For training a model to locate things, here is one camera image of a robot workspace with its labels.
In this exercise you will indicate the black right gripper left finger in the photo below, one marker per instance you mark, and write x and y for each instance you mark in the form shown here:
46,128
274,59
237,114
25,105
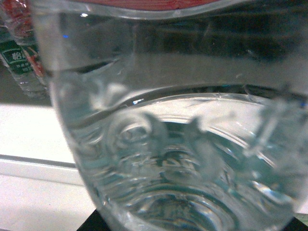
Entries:
94,223

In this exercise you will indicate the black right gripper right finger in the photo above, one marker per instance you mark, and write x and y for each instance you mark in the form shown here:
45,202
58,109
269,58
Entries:
298,223

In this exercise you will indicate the clear water bottle green label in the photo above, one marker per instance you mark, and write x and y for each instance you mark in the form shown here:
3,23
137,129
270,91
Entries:
182,115

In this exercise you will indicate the white metal shelf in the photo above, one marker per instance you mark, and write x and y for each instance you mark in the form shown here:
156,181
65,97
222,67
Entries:
40,188

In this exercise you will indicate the water bottle barcode label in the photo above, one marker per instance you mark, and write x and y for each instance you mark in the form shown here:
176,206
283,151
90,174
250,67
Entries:
19,51

